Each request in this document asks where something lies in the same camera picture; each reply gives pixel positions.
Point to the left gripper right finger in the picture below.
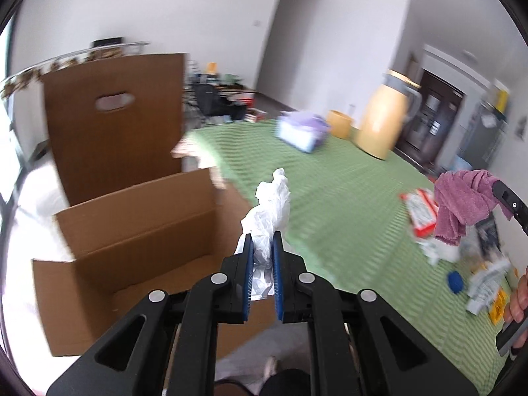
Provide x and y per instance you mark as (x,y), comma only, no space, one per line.
(303,297)

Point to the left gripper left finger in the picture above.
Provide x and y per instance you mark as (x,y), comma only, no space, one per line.
(221,298)

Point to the pink cloth rag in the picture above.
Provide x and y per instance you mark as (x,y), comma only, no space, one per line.
(464,199)

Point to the white plastic bag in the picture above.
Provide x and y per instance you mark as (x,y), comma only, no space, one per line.
(270,215)

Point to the brown cardboard trash box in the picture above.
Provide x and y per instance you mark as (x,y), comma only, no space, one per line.
(135,221)

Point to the person's right hand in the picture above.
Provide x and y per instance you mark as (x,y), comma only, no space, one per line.
(517,305)

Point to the grey refrigerator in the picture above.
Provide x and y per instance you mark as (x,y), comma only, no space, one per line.
(483,136)

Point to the red white snack wrapper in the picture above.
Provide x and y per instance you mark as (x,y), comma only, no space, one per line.
(422,210)

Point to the dark entrance door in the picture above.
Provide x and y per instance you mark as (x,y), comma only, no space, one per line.
(424,137)

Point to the blue bottle cap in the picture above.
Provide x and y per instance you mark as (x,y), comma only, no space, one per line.
(455,282)

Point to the green checkered tablecloth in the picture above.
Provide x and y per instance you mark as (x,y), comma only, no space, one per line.
(348,222)

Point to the yellow thermos jug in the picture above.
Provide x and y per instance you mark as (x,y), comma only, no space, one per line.
(394,103)

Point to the purple tissue box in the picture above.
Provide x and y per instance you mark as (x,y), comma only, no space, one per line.
(302,130)

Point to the yellow round cup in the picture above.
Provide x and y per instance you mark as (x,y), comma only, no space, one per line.
(340,124)

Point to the cluttered side table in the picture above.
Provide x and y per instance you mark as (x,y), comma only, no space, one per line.
(211,98)

